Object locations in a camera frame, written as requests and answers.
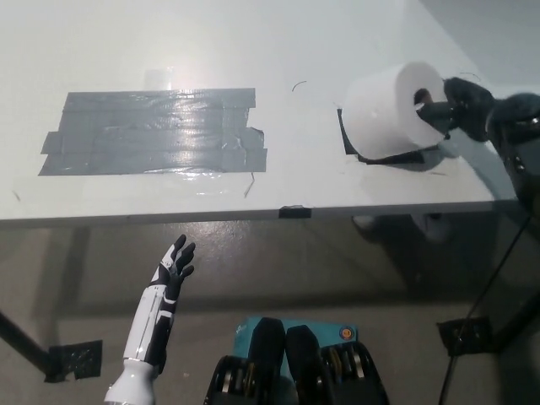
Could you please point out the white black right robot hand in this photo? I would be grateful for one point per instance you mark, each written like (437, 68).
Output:
(468, 109)

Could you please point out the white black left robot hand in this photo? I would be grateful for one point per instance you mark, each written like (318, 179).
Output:
(158, 308)

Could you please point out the white toilet paper roll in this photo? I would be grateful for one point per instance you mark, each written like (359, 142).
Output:
(379, 114)

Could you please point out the black desk leg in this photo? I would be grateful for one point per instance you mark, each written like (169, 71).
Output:
(521, 312)
(25, 339)

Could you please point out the black tape square patch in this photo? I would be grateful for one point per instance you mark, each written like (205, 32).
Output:
(396, 159)

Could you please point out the black floor tape patch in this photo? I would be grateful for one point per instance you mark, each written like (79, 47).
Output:
(76, 358)
(464, 335)

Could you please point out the clear tape strip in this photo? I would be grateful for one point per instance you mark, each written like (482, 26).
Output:
(126, 183)

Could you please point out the small black tape piece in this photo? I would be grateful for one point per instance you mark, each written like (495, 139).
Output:
(295, 212)

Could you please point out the grey duct tape patch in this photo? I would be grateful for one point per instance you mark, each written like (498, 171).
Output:
(147, 131)

